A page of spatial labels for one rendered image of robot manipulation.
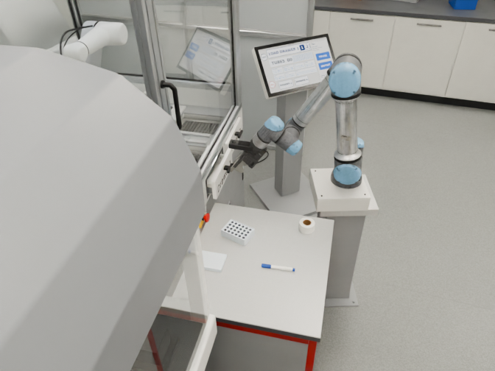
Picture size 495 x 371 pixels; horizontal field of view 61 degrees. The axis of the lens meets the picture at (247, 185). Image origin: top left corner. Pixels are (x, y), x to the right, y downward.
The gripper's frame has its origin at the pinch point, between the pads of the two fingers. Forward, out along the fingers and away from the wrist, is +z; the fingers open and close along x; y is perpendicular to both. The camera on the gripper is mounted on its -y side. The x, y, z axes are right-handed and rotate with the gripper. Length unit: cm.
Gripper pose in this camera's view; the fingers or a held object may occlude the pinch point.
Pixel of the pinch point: (231, 166)
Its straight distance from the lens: 202.8
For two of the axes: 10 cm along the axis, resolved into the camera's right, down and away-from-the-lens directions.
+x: 2.3, -6.1, 7.6
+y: 8.1, 5.6, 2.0
